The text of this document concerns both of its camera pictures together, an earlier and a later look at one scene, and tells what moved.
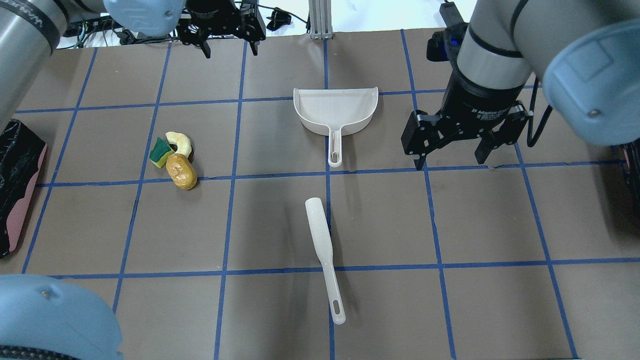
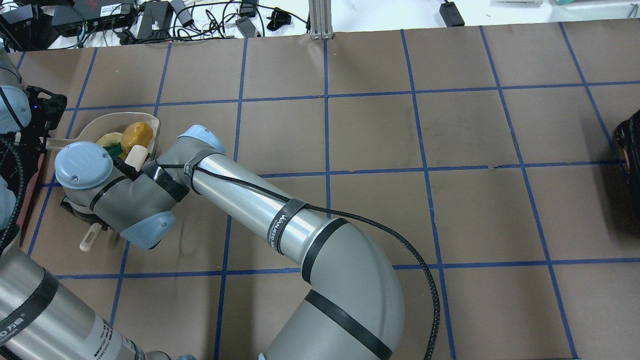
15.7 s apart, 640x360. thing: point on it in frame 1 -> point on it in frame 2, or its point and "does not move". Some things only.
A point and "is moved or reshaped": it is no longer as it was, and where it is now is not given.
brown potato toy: (181, 171) is moved or reshaped
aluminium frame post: (320, 15) does not move
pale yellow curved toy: (184, 146) is moved or reshaped
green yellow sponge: (159, 152) is moved or reshaped
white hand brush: (317, 221) is moved or reshaped
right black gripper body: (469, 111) -> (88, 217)
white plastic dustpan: (335, 112) -> (115, 124)
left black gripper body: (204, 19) -> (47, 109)
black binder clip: (279, 18) does not move
